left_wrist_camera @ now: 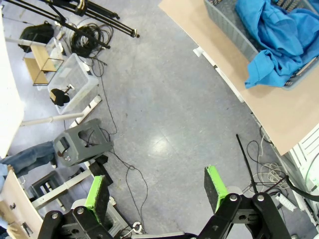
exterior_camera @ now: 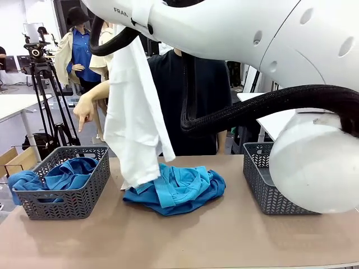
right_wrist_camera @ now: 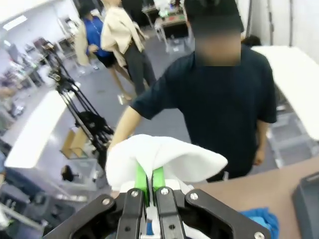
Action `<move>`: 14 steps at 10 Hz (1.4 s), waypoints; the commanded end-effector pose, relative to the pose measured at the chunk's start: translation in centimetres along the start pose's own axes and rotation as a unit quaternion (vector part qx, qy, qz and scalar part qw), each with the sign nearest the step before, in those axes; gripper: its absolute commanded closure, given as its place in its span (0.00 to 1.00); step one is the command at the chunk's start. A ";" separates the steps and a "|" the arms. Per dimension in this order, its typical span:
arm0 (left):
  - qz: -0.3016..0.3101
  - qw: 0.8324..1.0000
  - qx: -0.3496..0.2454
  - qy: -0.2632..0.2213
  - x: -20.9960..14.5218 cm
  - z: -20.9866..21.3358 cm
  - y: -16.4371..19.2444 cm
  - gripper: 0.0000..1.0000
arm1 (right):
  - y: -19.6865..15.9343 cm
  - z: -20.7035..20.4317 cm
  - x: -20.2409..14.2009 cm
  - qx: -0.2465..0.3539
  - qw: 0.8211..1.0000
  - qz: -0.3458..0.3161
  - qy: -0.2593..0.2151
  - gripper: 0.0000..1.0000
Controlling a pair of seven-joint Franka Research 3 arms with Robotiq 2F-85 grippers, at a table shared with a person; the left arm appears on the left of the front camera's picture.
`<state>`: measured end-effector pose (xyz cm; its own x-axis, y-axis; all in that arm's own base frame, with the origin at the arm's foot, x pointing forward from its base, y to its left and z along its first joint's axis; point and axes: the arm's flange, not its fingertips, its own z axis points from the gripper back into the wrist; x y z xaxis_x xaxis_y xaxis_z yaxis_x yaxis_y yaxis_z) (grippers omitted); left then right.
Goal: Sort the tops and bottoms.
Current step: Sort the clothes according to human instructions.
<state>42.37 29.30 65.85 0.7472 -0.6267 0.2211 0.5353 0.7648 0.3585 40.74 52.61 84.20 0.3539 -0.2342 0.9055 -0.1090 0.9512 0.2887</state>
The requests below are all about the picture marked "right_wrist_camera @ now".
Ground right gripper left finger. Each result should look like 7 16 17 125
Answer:
42 161 150 239

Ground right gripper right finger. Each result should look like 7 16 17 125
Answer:
149 166 271 239

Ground white garment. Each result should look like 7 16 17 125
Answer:
106 134 229 239

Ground light blue garment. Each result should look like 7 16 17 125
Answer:
251 215 269 229

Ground person's left forearm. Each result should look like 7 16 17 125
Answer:
256 119 270 155

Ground person's right forearm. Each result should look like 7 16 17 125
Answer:
107 109 140 152

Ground person's left hand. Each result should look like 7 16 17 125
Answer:
253 146 266 166

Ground clear plastic storage bin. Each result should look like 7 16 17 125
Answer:
69 156 100 190

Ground dark blue shorts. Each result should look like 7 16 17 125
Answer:
239 206 280 237

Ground wooden box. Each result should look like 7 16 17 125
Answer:
61 128 89 159

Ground person in black t-shirt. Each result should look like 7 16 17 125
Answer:
129 0 279 182

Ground white table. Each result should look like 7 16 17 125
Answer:
251 45 319 141
3 89 83 170

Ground grey plastic lattice basket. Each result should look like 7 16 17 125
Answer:
291 171 319 234

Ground mannequin with beige jacket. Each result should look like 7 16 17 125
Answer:
101 0 157 100

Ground mannequin with blue shirt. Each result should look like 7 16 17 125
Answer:
73 4 134 100

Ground black camera tripod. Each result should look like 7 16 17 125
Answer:
48 47 115 160

